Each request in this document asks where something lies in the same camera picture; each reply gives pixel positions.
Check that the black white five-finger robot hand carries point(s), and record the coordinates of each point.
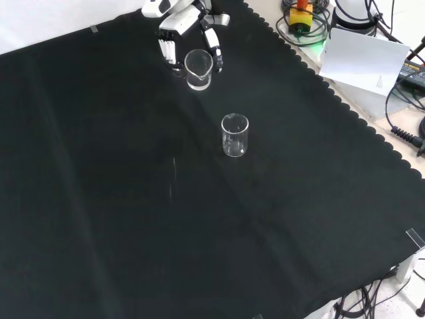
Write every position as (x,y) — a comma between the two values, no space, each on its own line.
(181,21)

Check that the clear wide glass beaker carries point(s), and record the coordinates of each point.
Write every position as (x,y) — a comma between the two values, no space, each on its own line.
(199,83)

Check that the clear tall glass beaker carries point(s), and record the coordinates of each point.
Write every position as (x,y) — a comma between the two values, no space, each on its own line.
(235,149)

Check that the clear tape strip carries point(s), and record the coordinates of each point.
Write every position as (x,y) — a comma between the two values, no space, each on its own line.
(415,237)
(94,29)

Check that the yellow emergency stop button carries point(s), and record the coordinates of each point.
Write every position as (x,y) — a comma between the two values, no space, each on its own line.
(300,18)

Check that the black bench cloth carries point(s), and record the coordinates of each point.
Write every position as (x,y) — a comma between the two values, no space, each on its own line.
(99,166)

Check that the pale white board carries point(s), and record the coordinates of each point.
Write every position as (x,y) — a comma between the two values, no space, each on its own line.
(362,60)

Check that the black power adapter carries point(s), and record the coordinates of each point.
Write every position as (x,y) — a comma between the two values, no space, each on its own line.
(413,73)

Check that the white bench bracket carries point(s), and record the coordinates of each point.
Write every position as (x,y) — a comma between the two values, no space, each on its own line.
(410,266)

